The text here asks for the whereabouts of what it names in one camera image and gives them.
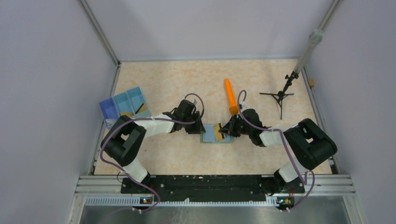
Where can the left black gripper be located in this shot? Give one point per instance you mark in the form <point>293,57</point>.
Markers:
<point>197,129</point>

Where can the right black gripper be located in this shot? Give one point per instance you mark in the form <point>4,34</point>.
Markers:
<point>229,127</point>

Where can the green card holder wallet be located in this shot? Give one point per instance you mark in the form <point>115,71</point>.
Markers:
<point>208,137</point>

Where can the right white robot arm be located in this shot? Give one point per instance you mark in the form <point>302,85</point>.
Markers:
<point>308,145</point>

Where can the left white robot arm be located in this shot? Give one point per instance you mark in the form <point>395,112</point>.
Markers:
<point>126,136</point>

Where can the orange cylinder tube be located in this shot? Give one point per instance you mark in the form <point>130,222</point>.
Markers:
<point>233,108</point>

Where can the black tripod stand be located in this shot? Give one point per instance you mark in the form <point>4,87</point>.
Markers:
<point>281,95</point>

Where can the blue three-compartment organizer box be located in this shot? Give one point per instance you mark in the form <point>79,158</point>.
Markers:
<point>126,101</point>

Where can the small orange block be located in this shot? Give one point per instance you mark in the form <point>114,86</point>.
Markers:
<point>310,82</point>

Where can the grey pole on tripod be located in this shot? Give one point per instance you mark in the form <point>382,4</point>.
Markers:
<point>315,38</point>

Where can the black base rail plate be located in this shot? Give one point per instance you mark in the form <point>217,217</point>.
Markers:
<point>212,188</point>

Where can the white perforated cable tray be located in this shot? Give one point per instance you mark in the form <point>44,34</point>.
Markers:
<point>141,201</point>

